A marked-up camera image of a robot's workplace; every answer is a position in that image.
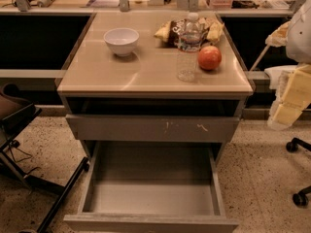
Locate brown chip bag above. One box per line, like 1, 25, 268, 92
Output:
154, 17, 225, 47

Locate white cane stick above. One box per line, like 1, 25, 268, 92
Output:
249, 45, 270, 72

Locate grey drawer cabinet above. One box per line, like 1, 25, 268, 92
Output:
57, 11, 254, 158

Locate white curved chair seat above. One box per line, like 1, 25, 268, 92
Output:
264, 65, 296, 89

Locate white ceramic bowl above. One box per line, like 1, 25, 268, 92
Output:
104, 28, 139, 56

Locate black office chair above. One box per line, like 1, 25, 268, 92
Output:
0, 83, 90, 233

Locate clear plastic water bottle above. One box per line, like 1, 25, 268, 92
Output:
177, 13, 202, 83

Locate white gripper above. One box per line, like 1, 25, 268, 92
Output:
265, 0, 311, 130

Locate black chair base wheels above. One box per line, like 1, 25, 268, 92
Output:
285, 137, 311, 208

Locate open grey bottom drawer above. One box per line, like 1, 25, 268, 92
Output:
64, 142, 238, 233

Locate grey middle drawer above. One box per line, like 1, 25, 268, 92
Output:
66, 115, 239, 143

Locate red apple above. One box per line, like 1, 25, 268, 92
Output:
197, 46, 222, 71

